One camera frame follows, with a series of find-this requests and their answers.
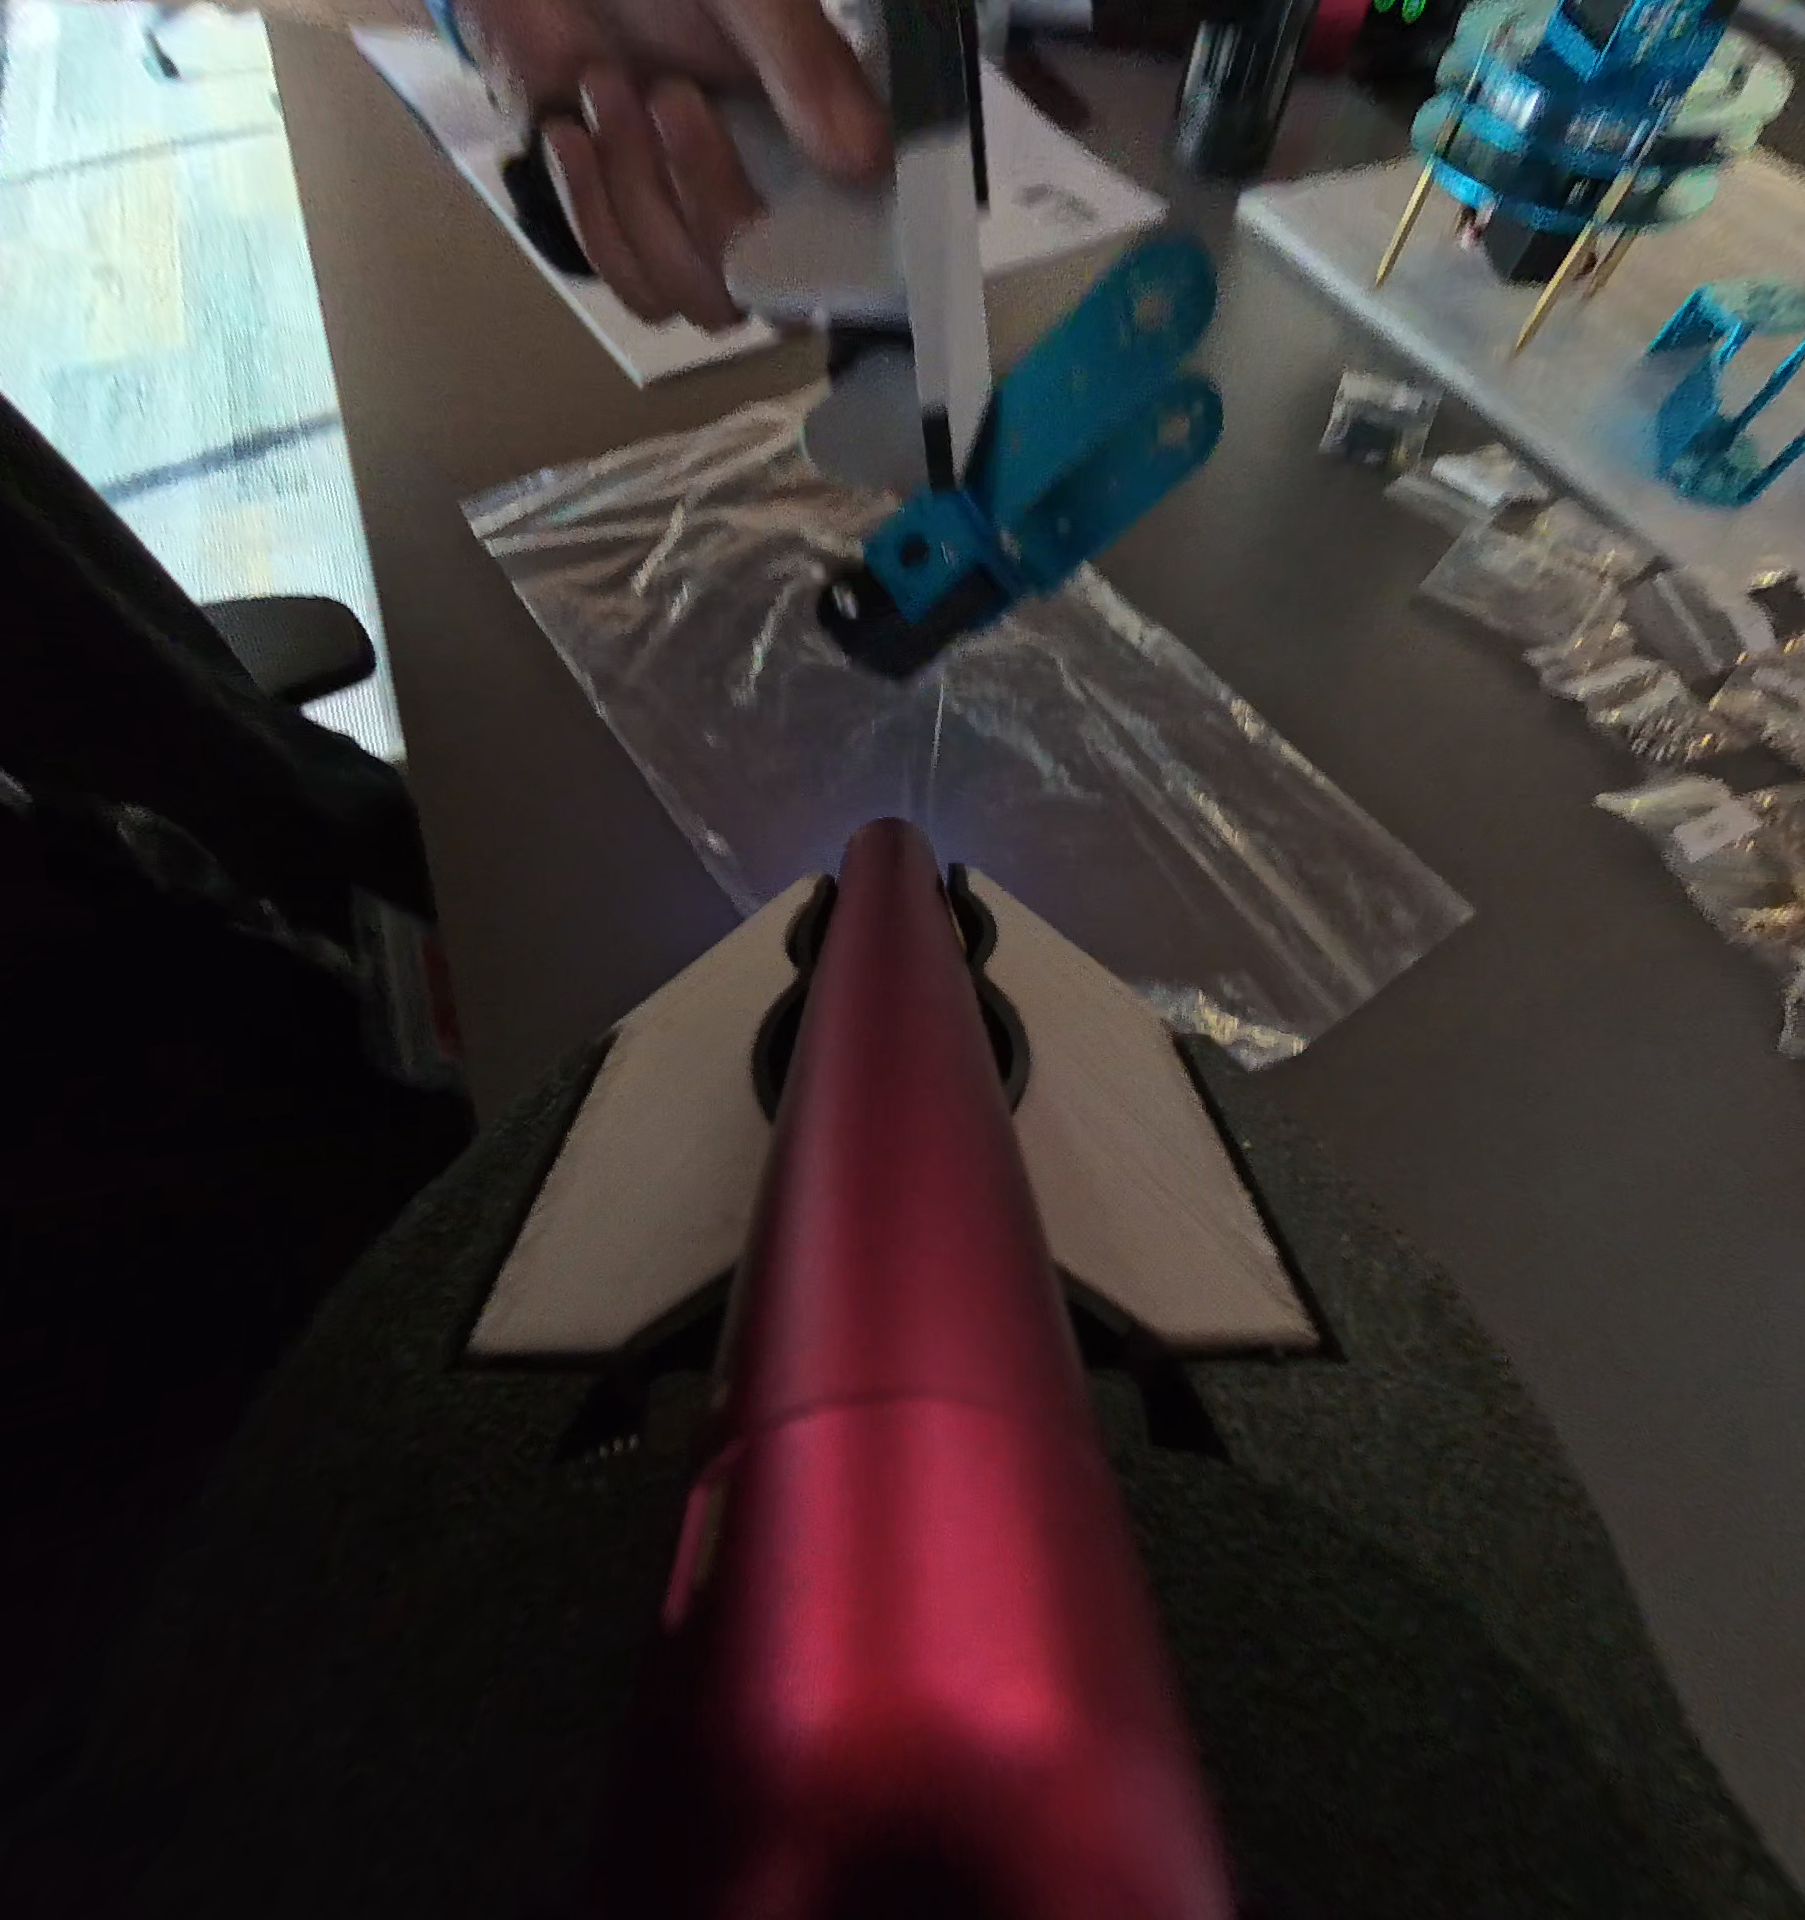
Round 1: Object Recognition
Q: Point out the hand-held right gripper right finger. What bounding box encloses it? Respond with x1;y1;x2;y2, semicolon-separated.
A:
962;864;1326;1360

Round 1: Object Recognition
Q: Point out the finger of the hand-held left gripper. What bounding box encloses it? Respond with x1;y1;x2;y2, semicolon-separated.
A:
897;131;996;494

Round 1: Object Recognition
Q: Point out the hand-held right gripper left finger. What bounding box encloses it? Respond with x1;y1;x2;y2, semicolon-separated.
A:
463;874;844;1362

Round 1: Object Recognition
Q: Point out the blue metal servo bracket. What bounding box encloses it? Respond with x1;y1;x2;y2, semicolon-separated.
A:
863;232;1228;633

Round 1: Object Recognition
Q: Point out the red electric screwdriver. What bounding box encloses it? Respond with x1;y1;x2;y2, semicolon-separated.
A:
632;674;1237;1920

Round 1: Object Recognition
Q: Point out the black servo motor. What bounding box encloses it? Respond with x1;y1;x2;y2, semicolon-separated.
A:
816;573;967;682

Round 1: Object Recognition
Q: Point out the person's left hand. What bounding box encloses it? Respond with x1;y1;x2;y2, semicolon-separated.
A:
496;0;892;330

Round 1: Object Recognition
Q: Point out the white instruction sheet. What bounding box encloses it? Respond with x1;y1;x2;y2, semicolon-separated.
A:
350;21;1162;389

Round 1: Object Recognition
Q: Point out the black ribbed cylinder case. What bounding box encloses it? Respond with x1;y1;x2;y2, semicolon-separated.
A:
1178;0;1319;176

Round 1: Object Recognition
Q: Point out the clear plastic bag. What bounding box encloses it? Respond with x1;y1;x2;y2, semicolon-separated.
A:
459;393;1474;1071

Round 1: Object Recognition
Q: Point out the white foam board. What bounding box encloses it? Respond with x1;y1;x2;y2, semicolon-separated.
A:
1238;146;1805;589

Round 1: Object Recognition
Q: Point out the black office chair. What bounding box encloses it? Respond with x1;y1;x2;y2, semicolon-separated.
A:
0;336;477;1920

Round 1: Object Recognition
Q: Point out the black chair armrest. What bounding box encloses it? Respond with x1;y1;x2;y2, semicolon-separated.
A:
195;594;379;701

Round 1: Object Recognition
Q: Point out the pile of clear screw bags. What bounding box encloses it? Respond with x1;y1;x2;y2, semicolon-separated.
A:
1322;366;1805;1175

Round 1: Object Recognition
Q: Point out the blue metal U bracket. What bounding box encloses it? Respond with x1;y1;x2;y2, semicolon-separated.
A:
1643;275;1805;506

